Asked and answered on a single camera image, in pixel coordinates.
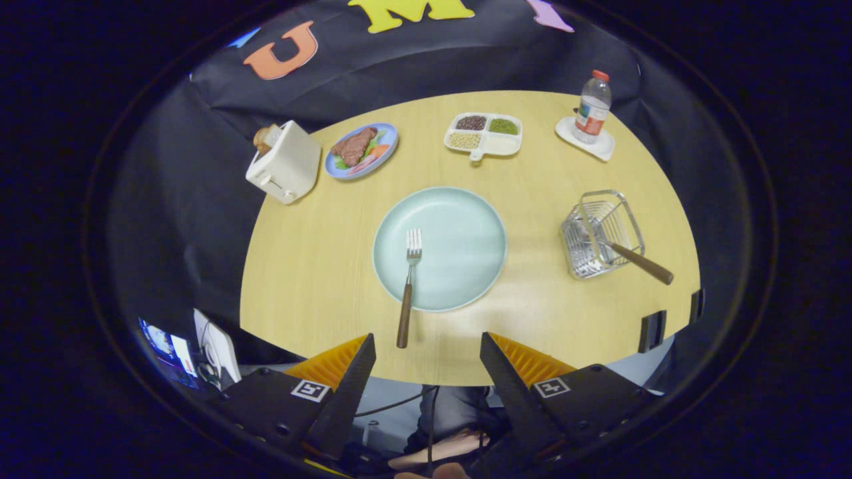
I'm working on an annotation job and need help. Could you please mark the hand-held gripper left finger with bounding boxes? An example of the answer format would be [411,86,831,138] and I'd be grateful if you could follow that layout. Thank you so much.
[220,333,377,466]

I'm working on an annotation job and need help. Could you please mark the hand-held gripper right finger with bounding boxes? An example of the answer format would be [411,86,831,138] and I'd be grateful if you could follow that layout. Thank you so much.
[479,331,656,466]

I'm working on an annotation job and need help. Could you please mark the fork with wooden handle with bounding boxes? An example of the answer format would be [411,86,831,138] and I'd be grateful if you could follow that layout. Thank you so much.
[397,228,423,349]

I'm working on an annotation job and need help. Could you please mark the spoon with wooden handle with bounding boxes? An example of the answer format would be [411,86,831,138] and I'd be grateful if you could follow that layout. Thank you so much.
[578,223,674,285]

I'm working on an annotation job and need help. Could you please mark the person's grey trouser leg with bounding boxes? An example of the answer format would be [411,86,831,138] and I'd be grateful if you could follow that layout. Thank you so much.
[406,385,507,453]

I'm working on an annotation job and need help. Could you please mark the light green plate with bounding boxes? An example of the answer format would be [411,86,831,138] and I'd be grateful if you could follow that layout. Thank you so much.
[372,186,508,313]

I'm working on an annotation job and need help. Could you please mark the lit computer screen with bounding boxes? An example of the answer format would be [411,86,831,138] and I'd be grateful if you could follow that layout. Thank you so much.
[138,318,198,388]

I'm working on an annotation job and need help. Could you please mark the white toaster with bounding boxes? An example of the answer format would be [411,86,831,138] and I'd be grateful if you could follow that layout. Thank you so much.
[245,120,322,206]

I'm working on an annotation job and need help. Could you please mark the brown steak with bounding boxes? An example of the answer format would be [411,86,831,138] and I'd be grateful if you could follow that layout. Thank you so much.
[331,126,378,168]

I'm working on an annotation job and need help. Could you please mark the white divided seasoning dish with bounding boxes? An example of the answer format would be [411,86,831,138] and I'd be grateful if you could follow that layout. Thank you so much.
[444,112,523,162]

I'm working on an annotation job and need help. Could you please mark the white coaster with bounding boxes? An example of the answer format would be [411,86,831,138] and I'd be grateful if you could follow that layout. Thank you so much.
[555,116,616,162]

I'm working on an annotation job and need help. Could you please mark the blue plate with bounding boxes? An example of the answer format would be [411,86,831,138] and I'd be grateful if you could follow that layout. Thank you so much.
[324,122,399,181]

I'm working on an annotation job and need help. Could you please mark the toast slice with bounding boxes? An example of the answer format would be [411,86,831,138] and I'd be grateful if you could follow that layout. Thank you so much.
[253,124,284,155]

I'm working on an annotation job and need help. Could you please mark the clear bottle with red cap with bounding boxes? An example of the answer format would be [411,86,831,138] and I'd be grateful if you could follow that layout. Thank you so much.
[574,70,612,145]

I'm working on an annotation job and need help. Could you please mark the black backdrop cloth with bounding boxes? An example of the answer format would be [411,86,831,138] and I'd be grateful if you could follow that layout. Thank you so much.
[106,0,753,373]

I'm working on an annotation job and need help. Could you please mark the black cable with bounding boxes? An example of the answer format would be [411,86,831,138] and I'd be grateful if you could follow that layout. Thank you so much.
[353,389,427,418]

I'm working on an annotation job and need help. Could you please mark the metal wire basket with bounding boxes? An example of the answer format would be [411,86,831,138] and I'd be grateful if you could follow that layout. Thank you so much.
[561,190,646,280]

